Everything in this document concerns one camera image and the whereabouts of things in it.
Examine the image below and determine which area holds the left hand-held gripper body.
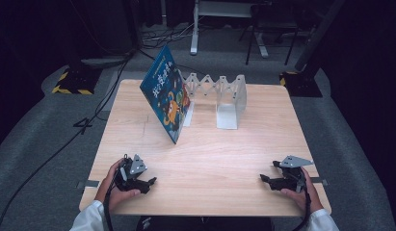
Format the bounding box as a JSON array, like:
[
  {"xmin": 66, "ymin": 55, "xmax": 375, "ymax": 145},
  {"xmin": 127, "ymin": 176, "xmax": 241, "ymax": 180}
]
[{"xmin": 112, "ymin": 153, "xmax": 148, "ymax": 193}]

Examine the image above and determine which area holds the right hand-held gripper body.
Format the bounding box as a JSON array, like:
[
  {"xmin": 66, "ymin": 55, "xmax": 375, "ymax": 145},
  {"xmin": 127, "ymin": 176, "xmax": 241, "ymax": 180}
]
[{"xmin": 277, "ymin": 154, "xmax": 315, "ymax": 193}]

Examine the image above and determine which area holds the blue cartoon picture book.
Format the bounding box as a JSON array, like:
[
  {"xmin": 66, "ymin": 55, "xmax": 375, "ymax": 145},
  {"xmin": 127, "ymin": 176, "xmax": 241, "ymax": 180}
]
[{"xmin": 139, "ymin": 43, "xmax": 192, "ymax": 145}]

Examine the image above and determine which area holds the grey metal book rack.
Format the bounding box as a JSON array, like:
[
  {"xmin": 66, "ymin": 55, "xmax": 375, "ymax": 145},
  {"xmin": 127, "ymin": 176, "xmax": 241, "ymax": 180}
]
[{"xmin": 180, "ymin": 72, "xmax": 248, "ymax": 131}]

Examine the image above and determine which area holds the person's left hand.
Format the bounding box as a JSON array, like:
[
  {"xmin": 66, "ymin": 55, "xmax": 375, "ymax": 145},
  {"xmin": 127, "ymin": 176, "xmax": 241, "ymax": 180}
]
[{"xmin": 93, "ymin": 158, "xmax": 142, "ymax": 214}]

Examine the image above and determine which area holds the person's right hand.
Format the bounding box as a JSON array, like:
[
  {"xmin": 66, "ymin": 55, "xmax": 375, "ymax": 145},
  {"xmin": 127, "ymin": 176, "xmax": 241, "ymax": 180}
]
[{"xmin": 279, "ymin": 175, "xmax": 325, "ymax": 214}]

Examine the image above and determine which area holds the person's dark clothing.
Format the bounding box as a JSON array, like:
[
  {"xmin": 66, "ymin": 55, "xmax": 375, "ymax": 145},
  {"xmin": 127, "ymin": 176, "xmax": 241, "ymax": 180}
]
[{"xmin": 137, "ymin": 215, "xmax": 274, "ymax": 231}]

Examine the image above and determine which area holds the yellow black striped stand base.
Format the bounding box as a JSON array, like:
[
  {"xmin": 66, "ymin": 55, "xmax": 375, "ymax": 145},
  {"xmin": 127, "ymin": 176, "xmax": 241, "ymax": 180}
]
[
  {"xmin": 51, "ymin": 66, "xmax": 103, "ymax": 96},
  {"xmin": 278, "ymin": 70, "xmax": 324, "ymax": 98}
]

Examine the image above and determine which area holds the grey slanted metal pole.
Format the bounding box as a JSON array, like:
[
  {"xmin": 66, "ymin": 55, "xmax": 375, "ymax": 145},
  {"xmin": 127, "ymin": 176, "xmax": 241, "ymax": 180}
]
[{"xmin": 293, "ymin": 0, "xmax": 346, "ymax": 72}]

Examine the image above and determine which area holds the grey table bracket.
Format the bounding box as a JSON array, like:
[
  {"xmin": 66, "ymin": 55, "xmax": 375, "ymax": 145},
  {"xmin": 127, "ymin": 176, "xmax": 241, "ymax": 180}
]
[
  {"xmin": 310, "ymin": 176, "xmax": 329, "ymax": 187},
  {"xmin": 76, "ymin": 179, "xmax": 100, "ymax": 190}
]

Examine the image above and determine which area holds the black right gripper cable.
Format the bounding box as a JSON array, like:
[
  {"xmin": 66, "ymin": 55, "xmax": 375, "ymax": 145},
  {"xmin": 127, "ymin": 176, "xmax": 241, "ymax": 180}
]
[{"xmin": 291, "ymin": 167, "xmax": 313, "ymax": 231}]

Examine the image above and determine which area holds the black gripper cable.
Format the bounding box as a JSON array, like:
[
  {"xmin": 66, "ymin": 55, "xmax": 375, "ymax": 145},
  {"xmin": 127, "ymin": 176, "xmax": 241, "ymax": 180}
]
[
  {"xmin": 291, "ymin": 167, "xmax": 313, "ymax": 231},
  {"xmin": 102, "ymin": 153, "xmax": 129, "ymax": 231}
]

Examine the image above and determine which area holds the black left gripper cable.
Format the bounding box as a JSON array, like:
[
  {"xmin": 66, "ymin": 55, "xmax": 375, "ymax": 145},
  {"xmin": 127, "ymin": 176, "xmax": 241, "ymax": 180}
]
[{"xmin": 102, "ymin": 153, "xmax": 129, "ymax": 231}]

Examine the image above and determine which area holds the long black floor cable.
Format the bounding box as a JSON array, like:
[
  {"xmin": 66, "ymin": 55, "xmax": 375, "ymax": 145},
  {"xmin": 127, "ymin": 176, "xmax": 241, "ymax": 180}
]
[{"xmin": 0, "ymin": 51, "xmax": 134, "ymax": 231}]

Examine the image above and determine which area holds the bundle of floor cables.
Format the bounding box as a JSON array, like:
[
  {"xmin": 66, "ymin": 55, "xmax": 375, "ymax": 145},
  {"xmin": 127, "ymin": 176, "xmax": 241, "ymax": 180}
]
[{"xmin": 140, "ymin": 21, "xmax": 195, "ymax": 50}]

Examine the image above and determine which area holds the black metal chair frame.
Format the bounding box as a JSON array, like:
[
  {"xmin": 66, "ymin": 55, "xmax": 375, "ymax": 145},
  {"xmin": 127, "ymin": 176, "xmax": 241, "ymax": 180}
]
[{"xmin": 238, "ymin": 2, "xmax": 300, "ymax": 66}]

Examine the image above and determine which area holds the white desk frame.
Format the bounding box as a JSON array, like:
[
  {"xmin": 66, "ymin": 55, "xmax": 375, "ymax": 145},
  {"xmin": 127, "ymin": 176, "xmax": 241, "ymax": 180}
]
[{"xmin": 189, "ymin": 0, "xmax": 270, "ymax": 60}]

